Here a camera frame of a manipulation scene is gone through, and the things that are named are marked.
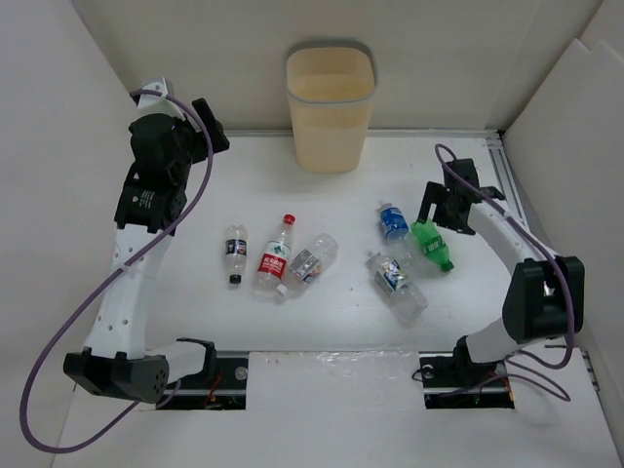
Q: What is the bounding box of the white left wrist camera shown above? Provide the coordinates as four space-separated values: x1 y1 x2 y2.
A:
130 77 175 116

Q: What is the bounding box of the blue label water bottle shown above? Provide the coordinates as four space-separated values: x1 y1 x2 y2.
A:
378 200 416 267

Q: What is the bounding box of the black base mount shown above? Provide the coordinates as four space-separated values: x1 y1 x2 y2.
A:
411 352 515 410
157 351 250 411

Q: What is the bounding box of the beige plastic waste bin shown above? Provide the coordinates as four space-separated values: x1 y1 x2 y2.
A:
284 37 379 174

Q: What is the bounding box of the small black cap cola bottle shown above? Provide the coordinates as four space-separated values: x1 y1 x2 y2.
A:
224 224 248 286

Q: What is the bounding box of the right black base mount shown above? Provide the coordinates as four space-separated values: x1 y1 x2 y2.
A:
411 352 515 410

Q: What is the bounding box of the green plastic bottle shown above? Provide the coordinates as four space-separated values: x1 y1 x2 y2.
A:
410 219 454 273

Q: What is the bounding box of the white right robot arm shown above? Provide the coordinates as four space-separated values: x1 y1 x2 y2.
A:
418 181 585 385

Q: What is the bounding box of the red label water bottle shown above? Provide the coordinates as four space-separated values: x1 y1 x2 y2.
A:
253 214 296 296

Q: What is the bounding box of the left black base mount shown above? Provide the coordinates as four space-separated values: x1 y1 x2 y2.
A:
157 351 250 411

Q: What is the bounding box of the clear bottle blue green label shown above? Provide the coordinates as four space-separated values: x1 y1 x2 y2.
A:
367 252 428 327

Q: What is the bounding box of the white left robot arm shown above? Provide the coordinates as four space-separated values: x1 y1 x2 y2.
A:
63 98 230 404

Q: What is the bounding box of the clear bottle silver label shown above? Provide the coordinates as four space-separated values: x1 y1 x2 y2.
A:
277 233 339 297

